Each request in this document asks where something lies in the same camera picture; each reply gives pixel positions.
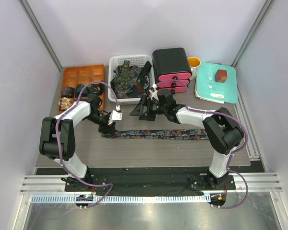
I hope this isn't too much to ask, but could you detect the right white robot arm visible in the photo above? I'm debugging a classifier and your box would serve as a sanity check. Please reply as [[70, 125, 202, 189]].
[[130, 89, 245, 189]]

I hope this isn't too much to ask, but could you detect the rolled black dotted tie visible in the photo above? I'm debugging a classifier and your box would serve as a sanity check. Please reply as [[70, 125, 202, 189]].
[[87, 83, 105, 96]]

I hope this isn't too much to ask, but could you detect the green paisley tie in basket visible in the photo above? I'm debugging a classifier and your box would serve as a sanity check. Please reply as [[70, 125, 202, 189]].
[[110, 60, 142, 98]]

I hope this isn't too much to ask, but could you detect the rolled brown patterned tie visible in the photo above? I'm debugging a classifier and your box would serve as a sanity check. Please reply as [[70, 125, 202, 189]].
[[61, 86, 75, 98]]

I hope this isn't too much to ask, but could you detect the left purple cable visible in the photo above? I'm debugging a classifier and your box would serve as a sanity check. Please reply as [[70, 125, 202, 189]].
[[55, 81, 122, 209]]

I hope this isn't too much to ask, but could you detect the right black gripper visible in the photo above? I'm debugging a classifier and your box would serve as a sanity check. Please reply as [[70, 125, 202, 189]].
[[130, 95, 167, 122]]

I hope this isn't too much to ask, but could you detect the white slotted cable duct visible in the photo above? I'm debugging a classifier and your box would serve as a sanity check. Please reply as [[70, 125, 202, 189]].
[[31, 193, 211, 204]]

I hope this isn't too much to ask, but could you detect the rolled dark green tie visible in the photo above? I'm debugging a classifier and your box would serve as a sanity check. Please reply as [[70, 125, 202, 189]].
[[75, 83, 89, 98]]

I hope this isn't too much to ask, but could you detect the navy floral silk tie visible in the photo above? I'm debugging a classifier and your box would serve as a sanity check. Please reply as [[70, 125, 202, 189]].
[[101, 129, 209, 140]]

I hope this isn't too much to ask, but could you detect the white mug yellow inside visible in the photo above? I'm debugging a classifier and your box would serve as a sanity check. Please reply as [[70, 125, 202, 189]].
[[188, 57, 201, 80]]

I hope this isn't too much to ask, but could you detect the aluminium frame rail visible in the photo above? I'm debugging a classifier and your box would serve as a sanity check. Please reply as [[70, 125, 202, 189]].
[[21, 172, 283, 194]]

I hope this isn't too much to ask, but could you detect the orange wooden divided tray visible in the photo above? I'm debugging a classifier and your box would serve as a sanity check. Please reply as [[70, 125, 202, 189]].
[[58, 65, 106, 113]]

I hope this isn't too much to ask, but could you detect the black pink drawer organizer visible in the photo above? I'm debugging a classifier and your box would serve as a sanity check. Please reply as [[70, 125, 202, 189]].
[[152, 47, 192, 94]]

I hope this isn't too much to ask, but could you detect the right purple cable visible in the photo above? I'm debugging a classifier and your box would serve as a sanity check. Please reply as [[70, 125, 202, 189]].
[[156, 80, 249, 209]]

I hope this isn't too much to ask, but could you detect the rolled cream floral tie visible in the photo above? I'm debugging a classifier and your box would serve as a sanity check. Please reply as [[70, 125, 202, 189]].
[[58, 97, 74, 111]]

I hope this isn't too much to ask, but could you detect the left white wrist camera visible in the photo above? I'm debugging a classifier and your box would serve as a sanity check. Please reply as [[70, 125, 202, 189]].
[[108, 110, 123, 125]]

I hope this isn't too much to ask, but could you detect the purple cable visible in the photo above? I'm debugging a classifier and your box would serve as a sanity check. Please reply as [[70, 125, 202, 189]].
[[156, 80, 249, 209], [55, 81, 122, 209]]

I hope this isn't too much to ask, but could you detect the black tie in basket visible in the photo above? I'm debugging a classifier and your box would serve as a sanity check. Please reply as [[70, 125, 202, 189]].
[[137, 61, 152, 80]]

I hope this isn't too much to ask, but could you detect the red brown small box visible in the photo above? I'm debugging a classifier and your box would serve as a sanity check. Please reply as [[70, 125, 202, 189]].
[[215, 69, 228, 83]]

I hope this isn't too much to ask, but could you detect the teal book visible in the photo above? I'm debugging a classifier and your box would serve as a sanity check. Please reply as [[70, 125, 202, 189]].
[[194, 62, 238, 104]]

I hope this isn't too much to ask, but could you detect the dark red patterned tie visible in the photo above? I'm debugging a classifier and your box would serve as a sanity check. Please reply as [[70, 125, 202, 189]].
[[130, 82, 147, 98]]

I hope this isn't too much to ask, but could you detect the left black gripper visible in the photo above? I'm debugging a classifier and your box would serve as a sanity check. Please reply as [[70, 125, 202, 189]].
[[85, 112, 116, 135]]

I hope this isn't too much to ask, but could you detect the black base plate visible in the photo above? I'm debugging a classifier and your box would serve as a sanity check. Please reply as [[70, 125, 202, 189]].
[[61, 167, 236, 197]]

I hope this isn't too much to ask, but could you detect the white plastic mesh basket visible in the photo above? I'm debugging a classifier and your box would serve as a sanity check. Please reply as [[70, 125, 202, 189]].
[[108, 54, 155, 105]]

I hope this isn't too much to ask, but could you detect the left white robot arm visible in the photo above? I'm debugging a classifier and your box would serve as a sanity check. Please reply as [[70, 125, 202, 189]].
[[39, 93, 122, 191]]

